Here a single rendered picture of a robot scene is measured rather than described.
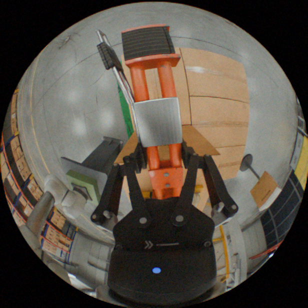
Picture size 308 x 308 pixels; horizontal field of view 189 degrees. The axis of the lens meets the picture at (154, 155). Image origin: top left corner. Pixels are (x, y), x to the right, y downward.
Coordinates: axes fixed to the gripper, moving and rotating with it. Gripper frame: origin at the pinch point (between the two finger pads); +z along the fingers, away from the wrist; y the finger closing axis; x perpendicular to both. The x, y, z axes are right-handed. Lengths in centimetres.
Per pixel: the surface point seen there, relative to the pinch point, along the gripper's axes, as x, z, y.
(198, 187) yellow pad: -23.7, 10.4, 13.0
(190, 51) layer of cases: 46, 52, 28
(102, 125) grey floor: -9, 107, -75
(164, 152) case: -10.1, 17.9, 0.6
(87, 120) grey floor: 5, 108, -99
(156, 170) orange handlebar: -2.4, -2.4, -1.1
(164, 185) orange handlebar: -6.4, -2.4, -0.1
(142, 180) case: -18.6, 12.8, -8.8
